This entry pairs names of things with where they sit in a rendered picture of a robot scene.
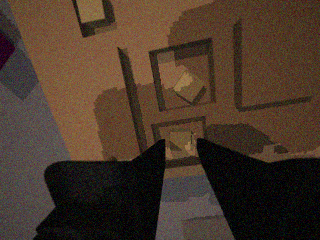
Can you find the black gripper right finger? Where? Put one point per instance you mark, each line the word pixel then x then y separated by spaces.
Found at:
pixel 258 199

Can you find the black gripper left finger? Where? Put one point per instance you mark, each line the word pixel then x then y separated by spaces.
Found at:
pixel 136 184

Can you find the magenta block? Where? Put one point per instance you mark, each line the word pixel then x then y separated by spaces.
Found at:
pixel 6 49

